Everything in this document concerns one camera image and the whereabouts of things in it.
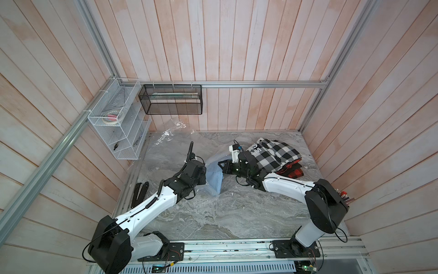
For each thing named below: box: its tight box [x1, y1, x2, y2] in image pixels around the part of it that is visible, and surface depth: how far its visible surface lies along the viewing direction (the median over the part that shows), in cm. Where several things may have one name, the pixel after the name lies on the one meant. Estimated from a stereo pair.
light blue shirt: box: [206, 160, 225, 195], surface depth 85 cm
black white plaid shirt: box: [246, 137, 303, 173], surface depth 97 cm
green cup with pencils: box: [339, 190, 350, 201], surface depth 70 cm
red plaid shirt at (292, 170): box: [275, 157, 304, 180], surface depth 96 cm
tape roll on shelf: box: [102, 110, 121, 125], surface depth 74 cm
